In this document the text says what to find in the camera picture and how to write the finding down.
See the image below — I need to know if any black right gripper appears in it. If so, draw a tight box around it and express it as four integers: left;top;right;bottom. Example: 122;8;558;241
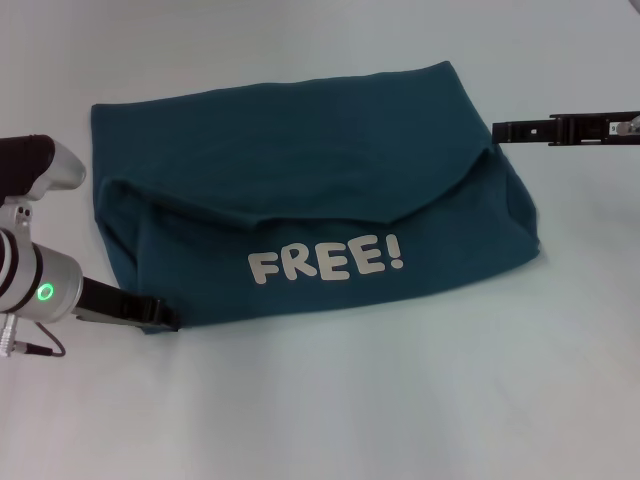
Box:
491;109;640;149

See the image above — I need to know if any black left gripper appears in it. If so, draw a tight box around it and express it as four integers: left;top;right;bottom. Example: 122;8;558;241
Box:
72;276;181;333

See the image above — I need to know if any teal blue shirt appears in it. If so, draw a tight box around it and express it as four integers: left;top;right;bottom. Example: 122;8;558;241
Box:
89;60;541;336

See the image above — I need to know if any left arm connector cable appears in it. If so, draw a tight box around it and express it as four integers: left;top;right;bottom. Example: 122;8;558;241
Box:
0;312;68;359

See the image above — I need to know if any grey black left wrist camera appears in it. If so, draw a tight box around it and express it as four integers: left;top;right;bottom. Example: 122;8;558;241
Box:
0;133;88;204

